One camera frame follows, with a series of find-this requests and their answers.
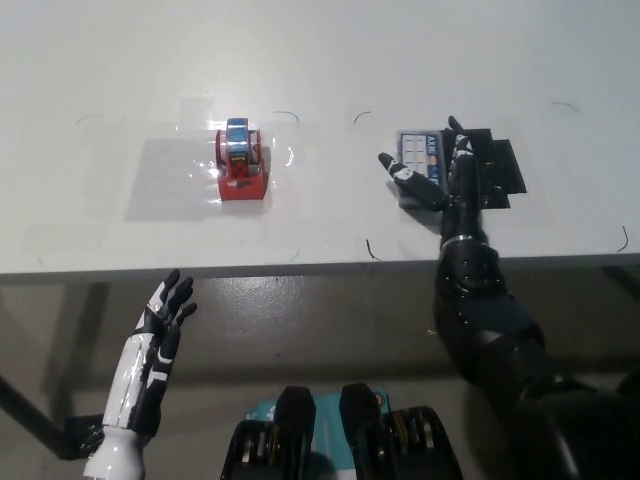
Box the white and black left hand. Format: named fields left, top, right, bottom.
left=101, top=268, right=199, bottom=436

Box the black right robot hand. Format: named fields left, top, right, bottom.
left=378, top=115, right=494, bottom=246

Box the blue clear screw box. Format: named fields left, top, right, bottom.
left=396, top=129, right=455, bottom=211

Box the red tape dispenser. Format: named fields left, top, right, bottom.
left=214, top=117, right=269, bottom=203

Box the black table leg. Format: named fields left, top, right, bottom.
left=0, top=372, right=69, bottom=459
left=617, top=369, right=640, bottom=397

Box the grey translucent film sheet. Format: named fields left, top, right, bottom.
left=124, top=137, right=269, bottom=221

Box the black and teal robot body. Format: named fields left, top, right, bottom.
left=219, top=382, right=464, bottom=480

